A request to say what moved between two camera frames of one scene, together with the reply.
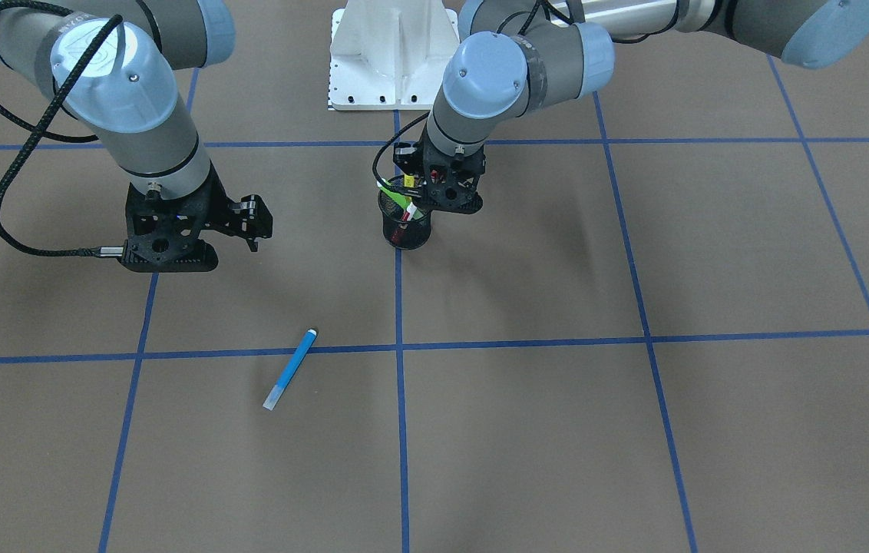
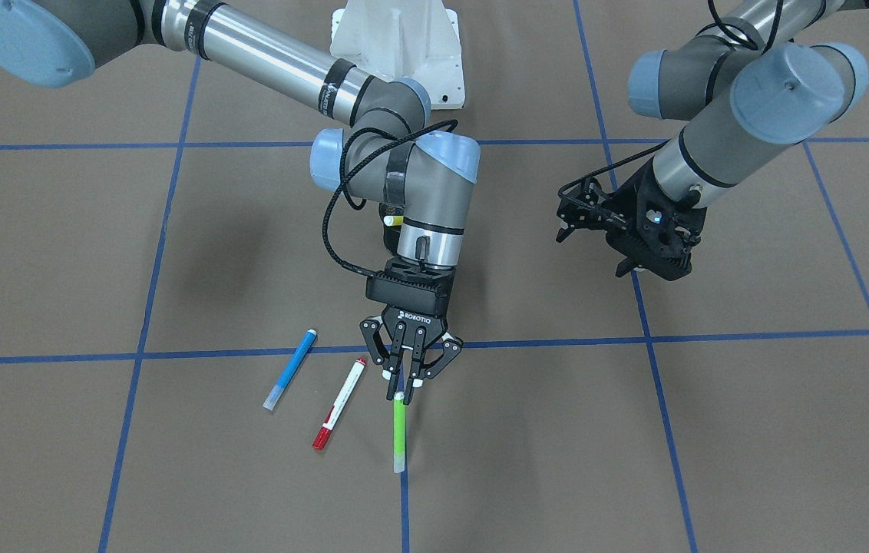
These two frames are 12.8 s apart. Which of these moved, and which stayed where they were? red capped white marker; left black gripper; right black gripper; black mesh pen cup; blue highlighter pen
Moved: right black gripper; left black gripper; red capped white marker
Stayed: black mesh pen cup; blue highlighter pen
